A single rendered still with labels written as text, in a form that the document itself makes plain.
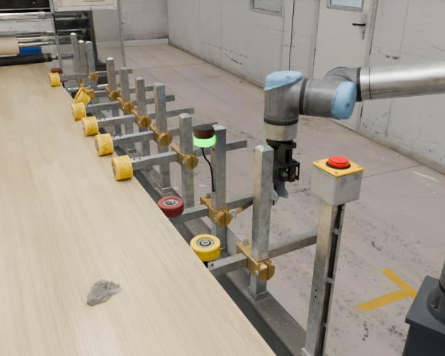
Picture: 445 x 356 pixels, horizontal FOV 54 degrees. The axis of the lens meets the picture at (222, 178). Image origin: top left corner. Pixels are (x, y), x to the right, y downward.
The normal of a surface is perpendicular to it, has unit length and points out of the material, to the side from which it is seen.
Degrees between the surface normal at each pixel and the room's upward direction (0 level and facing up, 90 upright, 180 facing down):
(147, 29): 90
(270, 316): 0
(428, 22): 90
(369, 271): 0
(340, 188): 90
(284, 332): 0
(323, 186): 90
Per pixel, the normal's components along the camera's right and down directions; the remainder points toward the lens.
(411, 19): -0.91, 0.18
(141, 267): 0.00, -0.90
